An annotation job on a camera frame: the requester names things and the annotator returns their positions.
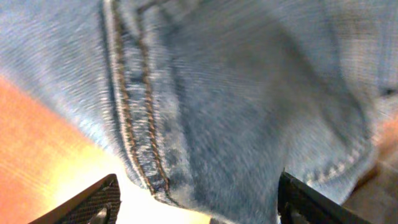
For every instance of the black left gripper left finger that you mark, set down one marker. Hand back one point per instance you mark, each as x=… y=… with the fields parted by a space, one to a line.
x=98 y=204

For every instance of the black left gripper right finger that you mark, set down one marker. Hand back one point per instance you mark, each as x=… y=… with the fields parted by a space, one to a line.
x=299 y=203

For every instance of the dark blue jeans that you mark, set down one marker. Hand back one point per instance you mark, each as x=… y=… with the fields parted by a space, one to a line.
x=206 y=103

